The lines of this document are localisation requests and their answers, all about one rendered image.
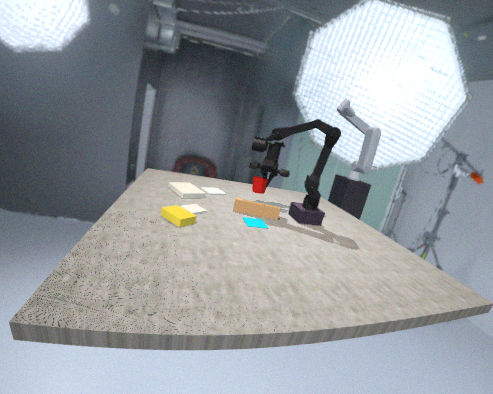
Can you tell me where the yellow rectangular block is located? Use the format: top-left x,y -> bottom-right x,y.
161,206 -> 197,227

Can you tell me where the red cup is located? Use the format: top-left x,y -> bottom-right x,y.
252,176 -> 268,194

